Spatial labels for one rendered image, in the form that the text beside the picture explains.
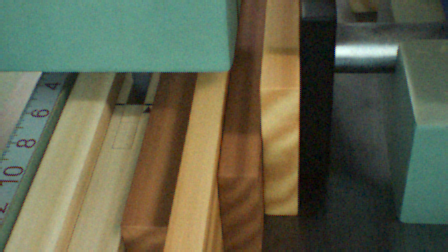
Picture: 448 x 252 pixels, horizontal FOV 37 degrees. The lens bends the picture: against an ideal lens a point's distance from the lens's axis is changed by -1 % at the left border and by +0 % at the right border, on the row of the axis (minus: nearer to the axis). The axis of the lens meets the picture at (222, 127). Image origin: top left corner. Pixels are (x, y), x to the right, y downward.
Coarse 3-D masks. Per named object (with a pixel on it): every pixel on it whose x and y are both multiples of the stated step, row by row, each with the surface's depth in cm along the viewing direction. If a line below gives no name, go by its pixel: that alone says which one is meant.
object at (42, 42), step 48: (0, 0) 28; (48, 0) 27; (96, 0) 27; (144, 0) 27; (192, 0) 27; (240, 0) 33; (0, 48) 29; (48, 48) 29; (96, 48) 29; (144, 48) 29; (192, 48) 28
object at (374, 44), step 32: (320, 0) 28; (320, 32) 27; (352, 32) 32; (384, 32) 32; (416, 32) 31; (320, 64) 28; (352, 64) 32; (384, 64) 32; (320, 96) 29; (320, 128) 31; (320, 160) 32
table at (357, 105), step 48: (336, 0) 46; (336, 96) 38; (336, 144) 35; (384, 144) 35; (336, 192) 32; (384, 192) 32; (288, 240) 30; (336, 240) 30; (384, 240) 30; (432, 240) 30
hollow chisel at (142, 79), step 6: (132, 72) 33; (138, 72) 33; (144, 72) 33; (150, 72) 34; (132, 78) 34; (138, 78) 33; (144, 78) 33; (150, 78) 34; (138, 84) 34; (144, 84) 34; (138, 90) 34; (144, 90) 34; (138, 96) 34; (144, 96) 34; (138, 102) 34; (144, 102) 34
